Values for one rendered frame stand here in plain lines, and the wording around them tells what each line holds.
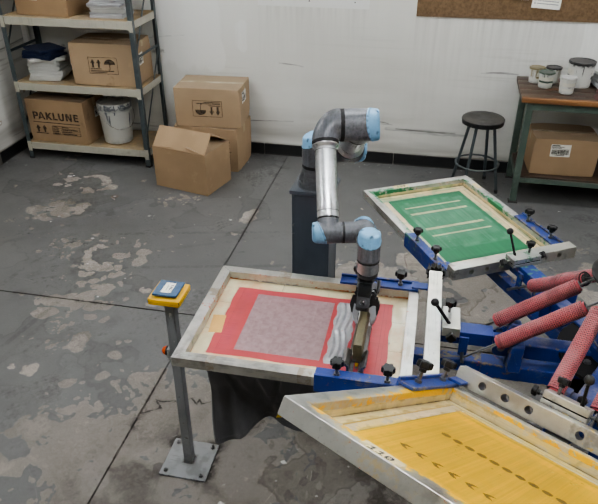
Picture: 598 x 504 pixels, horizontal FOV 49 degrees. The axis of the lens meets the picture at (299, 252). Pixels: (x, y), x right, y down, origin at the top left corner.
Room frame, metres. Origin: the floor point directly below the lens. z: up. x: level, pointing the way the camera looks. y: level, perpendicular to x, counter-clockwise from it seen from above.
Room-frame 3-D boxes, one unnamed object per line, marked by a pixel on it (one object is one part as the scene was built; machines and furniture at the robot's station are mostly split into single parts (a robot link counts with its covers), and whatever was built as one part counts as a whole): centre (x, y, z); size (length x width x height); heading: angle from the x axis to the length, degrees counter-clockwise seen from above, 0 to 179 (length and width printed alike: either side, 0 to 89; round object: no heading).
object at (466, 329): (1.76, -0.57, 1.02); 0.17 x 0.06 x 0.05; 78
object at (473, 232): (2.52, -0.77, 1.05); 1.08 x 0.61 x 0.23; 18
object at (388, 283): (2.10, -0.31, 0.98); 0.30 x 0.05 x 0.07; 78
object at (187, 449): (2.11, 0.51, 0.48); 0.22 x 0.22 x 0.96; 78
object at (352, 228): (1.95, -0.21, 1.31); 0.11 x 0.11 x 0.08; 2
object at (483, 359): (1.78, -0.44, 0.89); 1.24 x 0.06 x 0.06; 78
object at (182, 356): (1.87, -0.02, 0.97); 0.79 x 0.58 x 0.04; 78
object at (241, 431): (1.68, 0.08, 0.74); 0.46 x 0.04 x 0.42; 78
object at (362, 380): (1.55, -0.20, 0.98); 0.30 x 0.05 x 0.07; 78
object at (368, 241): (1.85, -0.23, 1.31); 0.09 x 0.08 x 0.11; 2
